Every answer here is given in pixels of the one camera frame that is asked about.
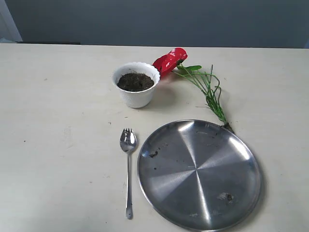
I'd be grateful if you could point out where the steel spork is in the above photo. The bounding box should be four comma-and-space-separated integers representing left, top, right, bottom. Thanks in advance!
120, 128, 138, 220

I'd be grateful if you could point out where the red artificial flower plant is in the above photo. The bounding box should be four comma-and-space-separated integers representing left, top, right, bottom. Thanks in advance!
152, 47, 234, 132

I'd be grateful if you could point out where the white plastic flower pot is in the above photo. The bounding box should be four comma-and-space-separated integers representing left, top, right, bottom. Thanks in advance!
112, 62, 160, 108

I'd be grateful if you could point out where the dark soil in pot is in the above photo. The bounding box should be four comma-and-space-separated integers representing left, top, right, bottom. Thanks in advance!
117, 72, 155, 92

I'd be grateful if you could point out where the round steel plate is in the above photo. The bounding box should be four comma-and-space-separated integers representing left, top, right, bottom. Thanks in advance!
137, 119, 262, 232

